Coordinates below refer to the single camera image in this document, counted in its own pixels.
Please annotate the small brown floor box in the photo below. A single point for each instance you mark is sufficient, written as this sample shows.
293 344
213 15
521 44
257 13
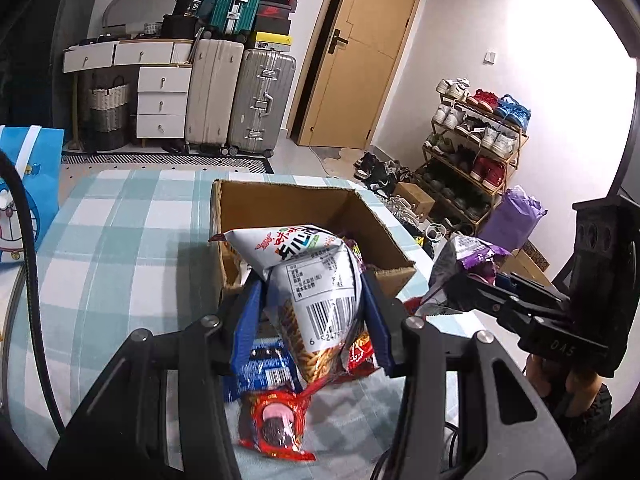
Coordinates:
417 200

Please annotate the person's right hand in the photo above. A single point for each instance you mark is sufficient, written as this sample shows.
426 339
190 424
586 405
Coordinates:
585 390

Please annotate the blue cartoon tote bag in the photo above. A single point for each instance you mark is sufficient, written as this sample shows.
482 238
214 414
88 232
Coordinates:
40 175

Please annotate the silver suitcase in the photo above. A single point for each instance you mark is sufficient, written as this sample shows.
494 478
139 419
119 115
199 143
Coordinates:
260 100

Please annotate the white noodle snack bag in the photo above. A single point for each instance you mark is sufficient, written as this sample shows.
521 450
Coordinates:
310 280

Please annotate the teal checked tablecloth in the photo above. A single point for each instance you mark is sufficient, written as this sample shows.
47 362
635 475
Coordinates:
125 240

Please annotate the black labelled package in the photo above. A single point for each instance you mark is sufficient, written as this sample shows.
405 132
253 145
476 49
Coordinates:
189 0

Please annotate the patterned floor rug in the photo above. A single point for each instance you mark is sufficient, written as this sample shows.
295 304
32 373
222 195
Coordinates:
175 161

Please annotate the grey arched mirror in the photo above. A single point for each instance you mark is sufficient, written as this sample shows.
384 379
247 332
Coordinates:
135 2

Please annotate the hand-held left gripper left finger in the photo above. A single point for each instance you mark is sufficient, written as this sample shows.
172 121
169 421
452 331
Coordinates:
247 330

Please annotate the large purple snack bag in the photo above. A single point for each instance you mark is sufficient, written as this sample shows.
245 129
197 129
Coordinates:
354 250

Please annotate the red cookie packet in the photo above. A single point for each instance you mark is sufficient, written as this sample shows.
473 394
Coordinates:
275 425

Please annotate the blue cookie packet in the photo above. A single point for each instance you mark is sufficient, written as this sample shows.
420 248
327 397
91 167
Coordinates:
265 370

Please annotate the pile of loose shoes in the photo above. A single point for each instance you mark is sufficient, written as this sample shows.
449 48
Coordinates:
380 170

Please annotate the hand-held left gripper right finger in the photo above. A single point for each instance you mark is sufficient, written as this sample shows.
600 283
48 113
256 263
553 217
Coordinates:
382 340

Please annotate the wooden shoe rack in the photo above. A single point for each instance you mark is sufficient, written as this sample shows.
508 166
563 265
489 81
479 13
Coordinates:
517 160

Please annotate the woven laundry basket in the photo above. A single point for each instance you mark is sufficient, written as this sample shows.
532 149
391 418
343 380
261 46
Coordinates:
109 110

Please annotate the beige suitcase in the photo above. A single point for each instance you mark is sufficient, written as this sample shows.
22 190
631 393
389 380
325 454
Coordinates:
212 95

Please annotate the rows of racked sneakers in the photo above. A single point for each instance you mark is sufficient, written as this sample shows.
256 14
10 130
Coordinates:
480 130

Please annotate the white drawer desk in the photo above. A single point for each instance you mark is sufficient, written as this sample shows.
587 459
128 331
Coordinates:
160 95

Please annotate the red snack bag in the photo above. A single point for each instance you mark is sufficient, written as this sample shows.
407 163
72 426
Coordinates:
360 355

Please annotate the purple plastic bag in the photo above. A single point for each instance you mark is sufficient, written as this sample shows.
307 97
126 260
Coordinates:
512 217

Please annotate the wooden door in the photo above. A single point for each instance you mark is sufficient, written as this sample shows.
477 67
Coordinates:
370 60

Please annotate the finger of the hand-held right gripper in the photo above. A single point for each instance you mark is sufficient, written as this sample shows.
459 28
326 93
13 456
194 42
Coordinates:
485 300
540 292

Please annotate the white wall switch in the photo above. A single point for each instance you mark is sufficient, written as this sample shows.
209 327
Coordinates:
490 57

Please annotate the stack of shoe boxes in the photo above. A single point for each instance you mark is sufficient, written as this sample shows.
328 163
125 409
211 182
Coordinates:
272 20

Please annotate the brown cardboard box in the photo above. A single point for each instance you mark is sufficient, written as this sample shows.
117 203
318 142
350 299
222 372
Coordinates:
300 205

